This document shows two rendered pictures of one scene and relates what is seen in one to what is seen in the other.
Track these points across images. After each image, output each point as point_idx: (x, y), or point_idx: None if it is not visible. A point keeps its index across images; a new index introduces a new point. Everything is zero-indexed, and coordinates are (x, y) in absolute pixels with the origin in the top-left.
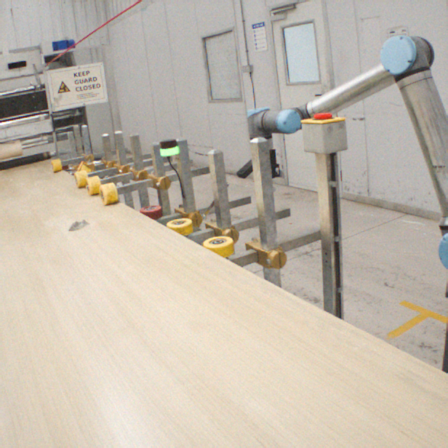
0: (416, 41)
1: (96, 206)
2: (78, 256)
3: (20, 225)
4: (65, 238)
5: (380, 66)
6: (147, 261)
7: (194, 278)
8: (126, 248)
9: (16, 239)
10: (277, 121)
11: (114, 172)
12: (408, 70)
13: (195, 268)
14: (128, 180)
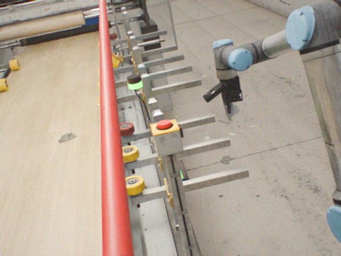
0: (321, 14)
1: (96, 112)
2: (44, 175)
3: (33, 126)
4: (50, 151)
5: None
6: (78, 192)
7: (89, 220)
8: (77, 173)
9: (20, 144)
10: (228, 60)
11: (131, 69)
12: (305, 48)
13: (98, 208)
14: None
